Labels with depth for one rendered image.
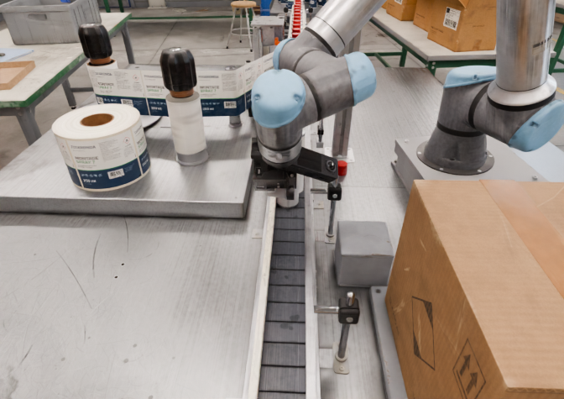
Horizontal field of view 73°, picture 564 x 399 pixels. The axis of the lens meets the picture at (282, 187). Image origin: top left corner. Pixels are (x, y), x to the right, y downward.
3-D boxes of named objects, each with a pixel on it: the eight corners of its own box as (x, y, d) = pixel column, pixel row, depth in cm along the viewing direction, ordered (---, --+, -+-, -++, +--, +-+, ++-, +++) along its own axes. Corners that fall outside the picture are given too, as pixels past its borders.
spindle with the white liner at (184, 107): (180, 149, 110) (162, 43, 93) (211, 150, 110) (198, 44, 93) (172, 165, 103) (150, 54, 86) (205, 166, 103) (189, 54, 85)
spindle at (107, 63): (107, 108, 131) (82, 20, 115) (133, 109, 131) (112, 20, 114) (96, 120, 124) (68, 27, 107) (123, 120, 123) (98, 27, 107)
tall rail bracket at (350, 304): (305, 348, 64) (310, 283, 55) (348, 349, 64) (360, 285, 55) (305, 366, 62) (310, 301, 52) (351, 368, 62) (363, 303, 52)
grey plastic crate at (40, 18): (47, 24, 279) (36, -9, 267) (103, 23, 284) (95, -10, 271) (12, 46, 231) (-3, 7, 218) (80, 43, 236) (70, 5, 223)
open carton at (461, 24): (410, 38, 254) (422, -25, 233) (478, 34, 262) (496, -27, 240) (440, 54, 223) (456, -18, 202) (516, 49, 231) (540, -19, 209)
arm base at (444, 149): (412, 148, 104) (418, 114, 98) (459, 138, 107) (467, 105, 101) (447, 175, 92) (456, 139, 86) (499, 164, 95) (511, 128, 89)
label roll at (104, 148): (62, 195, 92) (40, 143, 83) (80, 154, 108) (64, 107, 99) (148, 186, 95) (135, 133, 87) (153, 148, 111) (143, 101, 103)
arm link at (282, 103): (321, 94, 51) (263, 118, 49) (315, 138, 61) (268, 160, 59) (293, 55, 54) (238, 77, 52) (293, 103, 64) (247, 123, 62)
